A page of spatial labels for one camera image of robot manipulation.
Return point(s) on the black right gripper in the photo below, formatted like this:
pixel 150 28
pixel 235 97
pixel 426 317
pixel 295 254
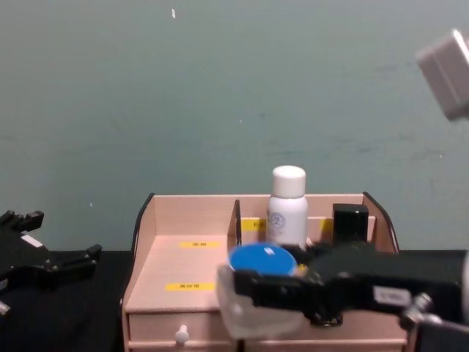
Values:
pixel 366 271

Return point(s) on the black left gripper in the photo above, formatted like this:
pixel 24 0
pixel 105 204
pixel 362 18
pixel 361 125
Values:
pixel 18 251

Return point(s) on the clear jar with blue lid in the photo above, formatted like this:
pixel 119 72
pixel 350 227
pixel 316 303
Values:
pixel 260 258

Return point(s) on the white plastic bottle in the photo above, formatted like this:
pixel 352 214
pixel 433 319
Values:
pixel 287 216

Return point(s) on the yellow label sticker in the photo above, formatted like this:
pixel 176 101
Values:
pixel 254 223
pixel 325 224
pixel 189 286
pixel 199 244

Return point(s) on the black rectangular box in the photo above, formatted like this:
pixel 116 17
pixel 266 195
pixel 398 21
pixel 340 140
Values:
pixel 350 223

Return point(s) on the light wooden desk organizer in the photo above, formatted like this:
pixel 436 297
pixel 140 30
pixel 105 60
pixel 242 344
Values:
pixel 176 264

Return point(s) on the white drawer knob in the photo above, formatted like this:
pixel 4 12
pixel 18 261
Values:
pixel 181 334

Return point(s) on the light wooden drawer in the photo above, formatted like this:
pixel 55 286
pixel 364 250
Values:
pixel 154 326

